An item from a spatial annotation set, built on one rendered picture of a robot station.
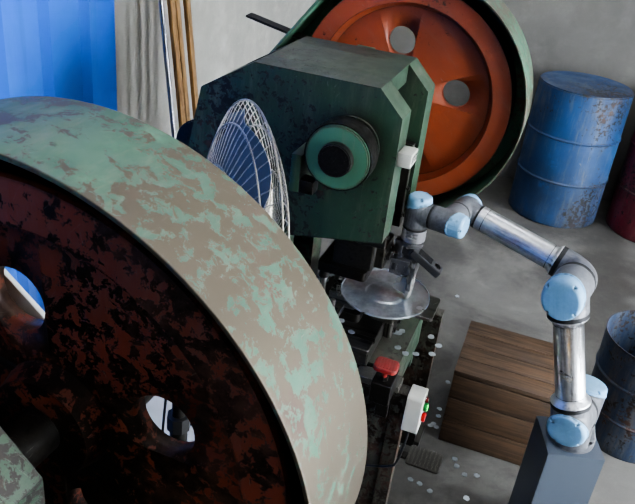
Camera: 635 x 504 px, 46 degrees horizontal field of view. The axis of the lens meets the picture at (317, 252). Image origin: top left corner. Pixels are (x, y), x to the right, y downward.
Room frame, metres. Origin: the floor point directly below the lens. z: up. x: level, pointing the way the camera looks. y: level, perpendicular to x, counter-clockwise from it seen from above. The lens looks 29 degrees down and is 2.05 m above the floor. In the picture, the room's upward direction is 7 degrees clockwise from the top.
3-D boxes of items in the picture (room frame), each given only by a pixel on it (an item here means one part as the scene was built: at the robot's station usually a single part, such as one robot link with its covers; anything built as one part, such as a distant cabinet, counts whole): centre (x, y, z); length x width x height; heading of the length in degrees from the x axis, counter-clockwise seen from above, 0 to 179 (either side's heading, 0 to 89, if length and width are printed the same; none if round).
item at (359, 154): (2.10, -0.11, 1.33); 0.67 x 0.18 x 0.18; 163
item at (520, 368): (2.40, -0.82, 0.18); 0.40 x 0.38 x 0.35; 73
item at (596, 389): (1.86, -0.88, 0.62); 0.13 x 0.12 x 0.14; 150
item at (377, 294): (2.07, -0.24, 0.79); 0.29 x 0.29 x 0.01
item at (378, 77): (2.15, 0.02, 0.83); 0.79 x 0.43 x 1.34; 73
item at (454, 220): (2.02, -0.38, 1.09); 0.11 x 0.11 x 0.08; 60
